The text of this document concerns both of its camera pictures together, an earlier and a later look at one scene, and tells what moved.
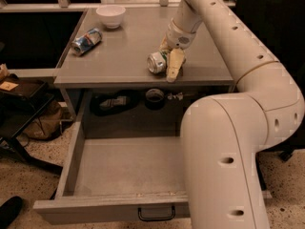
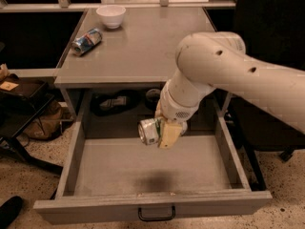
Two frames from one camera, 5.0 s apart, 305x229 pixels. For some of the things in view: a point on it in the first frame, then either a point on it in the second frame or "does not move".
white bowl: (111, 15) does not move
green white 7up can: (156, 63) to (149, 131)
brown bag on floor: (48, 125) does not move
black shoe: (10, 210) does not move
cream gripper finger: (175, 61) to (170, 134)
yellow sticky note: (7, 86) does not move
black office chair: (276, 14) does not move
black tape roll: (154, 98) does not move
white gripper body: (176, 37) to (173, 110)
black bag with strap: (115, 101) does not move
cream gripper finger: (165, 46) to (158, 112)
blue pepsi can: (85, 41) does not move
